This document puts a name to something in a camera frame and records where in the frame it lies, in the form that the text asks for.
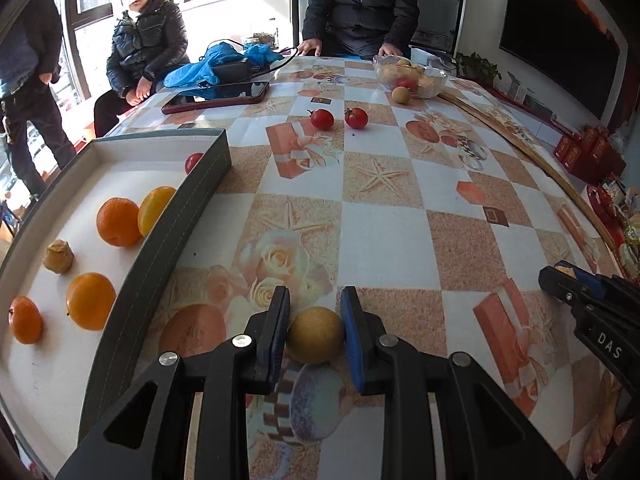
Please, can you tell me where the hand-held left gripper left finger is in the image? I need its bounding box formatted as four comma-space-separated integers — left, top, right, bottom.
55, 285, 292, 480

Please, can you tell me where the smartphone with red case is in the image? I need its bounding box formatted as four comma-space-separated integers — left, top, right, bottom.
161, 81, 271, 115

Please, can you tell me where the yellow orange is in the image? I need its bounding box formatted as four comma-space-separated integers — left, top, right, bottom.
137, 186, 177, 237
66, 272, 117, 331

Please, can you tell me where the wrinkled tan walnut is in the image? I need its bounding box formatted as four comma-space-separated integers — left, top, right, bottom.
42, 240, 75, 275

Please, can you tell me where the grey shallow box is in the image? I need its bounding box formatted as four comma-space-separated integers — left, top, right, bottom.
0, 128, 232, 478

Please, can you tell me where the blue plastic bag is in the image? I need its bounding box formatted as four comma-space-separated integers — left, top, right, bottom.
164, 42, 286, 90

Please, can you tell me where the red snack tray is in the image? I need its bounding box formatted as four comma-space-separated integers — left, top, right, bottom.
587, 182, 640, 281

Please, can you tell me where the green potted plant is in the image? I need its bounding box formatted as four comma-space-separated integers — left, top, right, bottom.
455, 52, 501, 86

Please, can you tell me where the black wall television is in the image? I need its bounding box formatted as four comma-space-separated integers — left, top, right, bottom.
499, 0, 628, 121

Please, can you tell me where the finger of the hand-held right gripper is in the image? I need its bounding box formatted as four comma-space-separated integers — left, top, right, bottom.
555, 261, 606, 295
539, 266, 588, 306

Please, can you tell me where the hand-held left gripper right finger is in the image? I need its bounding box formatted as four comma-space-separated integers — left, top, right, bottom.
340, 285, 573, 480

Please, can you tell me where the white shopping bag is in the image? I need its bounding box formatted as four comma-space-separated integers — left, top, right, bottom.
410, 47, 456, 76

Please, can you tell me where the long wooden stick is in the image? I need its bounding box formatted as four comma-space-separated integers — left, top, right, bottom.
439, 91, 618, 251

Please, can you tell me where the stack of red boxes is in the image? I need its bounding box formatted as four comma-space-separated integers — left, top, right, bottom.
552, 125, 626, 183

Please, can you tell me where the deep orange tangerine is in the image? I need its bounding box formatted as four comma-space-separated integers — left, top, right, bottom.
96, 197, 142, 248
8, 296, 44, 345

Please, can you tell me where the clear glass bowl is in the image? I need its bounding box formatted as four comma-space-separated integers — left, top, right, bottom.
372, 54, 448, 100

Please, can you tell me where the glass door cabinet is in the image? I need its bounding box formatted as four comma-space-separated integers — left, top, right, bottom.
412, 0, 468, 53

